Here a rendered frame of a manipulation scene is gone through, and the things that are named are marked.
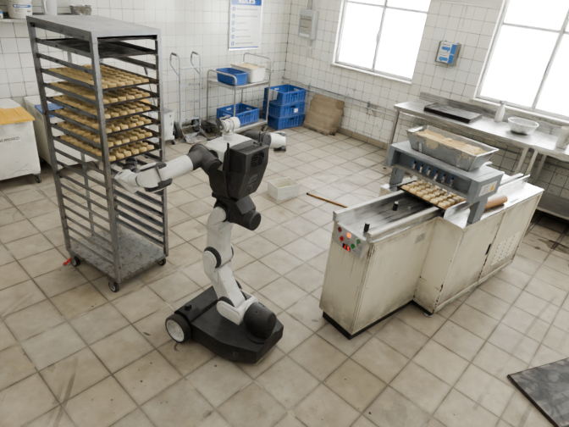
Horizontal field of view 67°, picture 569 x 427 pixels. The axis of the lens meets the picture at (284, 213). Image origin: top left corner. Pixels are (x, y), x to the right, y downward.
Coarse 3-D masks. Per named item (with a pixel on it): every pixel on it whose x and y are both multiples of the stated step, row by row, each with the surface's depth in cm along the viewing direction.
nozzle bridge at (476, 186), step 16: (400, 144) 319; (400, 160) 323; (416, 160) 312; (432, 160) 295; (400, 176) 337; (432, 176) 305; (448, 176) 295; (464, 176) 276; (480, 176) 278; (496, 176) 283; (464, 192) 285; (480, 192) 277; (496, 192) 295; (480, 208) 290
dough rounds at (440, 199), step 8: (408, 184) 321; (416, 184) 322; (416, 192) 313; (424, 192) 310; (432, 192) 316; (440, 192) 313; (432, 200) 300; (440, 200) 302; (448, 200) 303; (456, 200) 304; (464, 200) 310
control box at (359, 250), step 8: (336, 224) 275; (336, 232) 277; (344, 232) 271; (352, 232) 266; (336, 240) 279; (344, 240) 273; (352, 240) 267; (360, 240) 261; (360, 248) 263; (360, 256) 265
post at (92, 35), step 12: (96, 36) 232; (96, 48) 235; (96, 60) 237; (96, 72) 240; (96, 84) 243; (96, 96) 247; (108, 156) 266; (108, 168) 269; (108, 180) 272; (108, 192) 276; (108, 204) 280; (108, 216) 285; (120, 276) 310
